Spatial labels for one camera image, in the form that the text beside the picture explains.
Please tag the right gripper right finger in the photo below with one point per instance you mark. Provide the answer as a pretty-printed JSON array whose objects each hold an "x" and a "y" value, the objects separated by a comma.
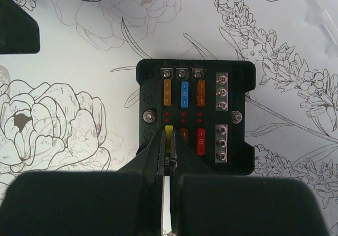
[{"x": 206, "y": 203}]

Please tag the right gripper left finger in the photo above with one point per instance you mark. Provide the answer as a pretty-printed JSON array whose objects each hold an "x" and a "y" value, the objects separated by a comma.
[{"x": 128, "y": 201}]

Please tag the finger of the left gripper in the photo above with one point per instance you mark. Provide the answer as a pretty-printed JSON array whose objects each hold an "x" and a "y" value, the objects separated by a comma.
[{"x": 19, "y": 31}]

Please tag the red blade fuse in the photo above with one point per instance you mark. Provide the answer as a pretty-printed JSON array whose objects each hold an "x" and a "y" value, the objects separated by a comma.
[{"x": 200, "y": 142}]

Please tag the orange blade fuse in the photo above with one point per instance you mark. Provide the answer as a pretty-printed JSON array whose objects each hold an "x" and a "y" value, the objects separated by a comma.
[{"x": 184, "y": 133}]

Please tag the yellow blade fuse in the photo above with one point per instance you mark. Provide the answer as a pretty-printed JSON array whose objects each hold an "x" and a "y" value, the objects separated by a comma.
[{"x": 168, "y": 130}]

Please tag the black fuse box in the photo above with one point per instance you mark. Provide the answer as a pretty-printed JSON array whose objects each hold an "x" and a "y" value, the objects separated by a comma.
[{"x": 192, "y": 94}]

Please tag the clear plastic fuse box cover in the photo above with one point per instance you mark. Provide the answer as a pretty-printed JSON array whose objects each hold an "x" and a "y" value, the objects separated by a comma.
[{"x": 323, "y": 13}]

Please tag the floral patterned table mat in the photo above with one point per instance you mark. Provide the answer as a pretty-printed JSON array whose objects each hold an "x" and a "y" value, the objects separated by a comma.
[{"x": 74, "y": 105}]

